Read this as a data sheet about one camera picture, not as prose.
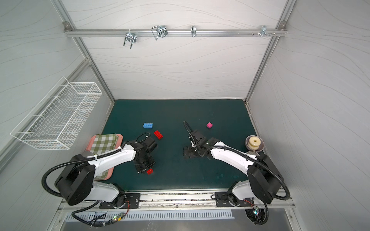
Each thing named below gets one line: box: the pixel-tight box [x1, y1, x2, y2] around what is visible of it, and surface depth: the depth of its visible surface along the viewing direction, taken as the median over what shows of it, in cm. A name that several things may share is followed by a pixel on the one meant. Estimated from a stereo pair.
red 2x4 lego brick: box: [153, 129, 164, 140], surface depth 100 cm
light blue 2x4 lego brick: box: [143, 122, 154, 129], surface depth 106 cm
